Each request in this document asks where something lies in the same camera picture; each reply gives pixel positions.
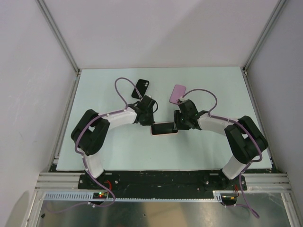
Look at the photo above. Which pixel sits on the controller board with wires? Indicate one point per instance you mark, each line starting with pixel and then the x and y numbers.
pixel 103 195
pixel 230 199

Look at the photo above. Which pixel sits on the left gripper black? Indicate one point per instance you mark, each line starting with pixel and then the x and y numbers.
pixel 151 121

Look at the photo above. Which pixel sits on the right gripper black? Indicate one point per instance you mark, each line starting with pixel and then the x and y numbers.
pixel 177 114

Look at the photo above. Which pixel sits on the white slotted cable duct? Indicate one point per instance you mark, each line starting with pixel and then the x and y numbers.
pixel 88 196

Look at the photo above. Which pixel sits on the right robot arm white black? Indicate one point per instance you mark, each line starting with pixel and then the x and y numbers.
pixel 245 139

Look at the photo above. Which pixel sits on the black phone case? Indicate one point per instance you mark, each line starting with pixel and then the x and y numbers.
pixel 141 88

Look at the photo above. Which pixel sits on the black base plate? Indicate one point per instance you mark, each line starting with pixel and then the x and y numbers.
pixel 198 184

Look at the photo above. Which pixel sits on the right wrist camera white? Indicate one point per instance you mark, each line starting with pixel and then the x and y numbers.
pixel 180 100

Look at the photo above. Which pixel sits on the left controller board with wires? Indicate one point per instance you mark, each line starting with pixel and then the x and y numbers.
pixel 103 195

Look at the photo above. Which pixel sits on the aluminium frame post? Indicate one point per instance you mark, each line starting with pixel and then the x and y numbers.
pixel 273 18
pixel 57 34

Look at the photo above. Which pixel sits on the right aluminium frame post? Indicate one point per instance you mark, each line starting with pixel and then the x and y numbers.
pixel 273 18

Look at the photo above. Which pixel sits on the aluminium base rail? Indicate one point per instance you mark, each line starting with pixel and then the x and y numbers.
pixel 275 183

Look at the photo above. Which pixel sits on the purple phone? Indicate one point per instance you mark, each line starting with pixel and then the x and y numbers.
pixel 177 93

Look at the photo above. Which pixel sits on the left aluminium frame post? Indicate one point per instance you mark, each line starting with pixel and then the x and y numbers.
pixel 57 34

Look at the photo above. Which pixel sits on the pink phone case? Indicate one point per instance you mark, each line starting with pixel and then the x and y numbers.
pixel 163 134

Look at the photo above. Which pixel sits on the right controller board with wires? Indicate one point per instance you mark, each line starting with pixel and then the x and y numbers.
pixel 230 199

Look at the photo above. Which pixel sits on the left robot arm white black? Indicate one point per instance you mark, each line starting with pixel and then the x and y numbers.
pixel 90 132

